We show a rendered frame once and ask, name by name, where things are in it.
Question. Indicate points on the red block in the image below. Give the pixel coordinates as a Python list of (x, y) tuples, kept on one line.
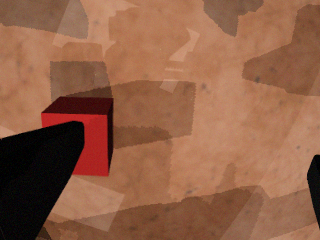
[(97, 116)]

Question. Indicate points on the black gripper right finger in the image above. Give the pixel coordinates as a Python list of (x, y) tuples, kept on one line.
[(313, 178)]

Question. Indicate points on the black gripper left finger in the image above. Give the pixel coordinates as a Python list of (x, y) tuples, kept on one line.
[(35, 166)]

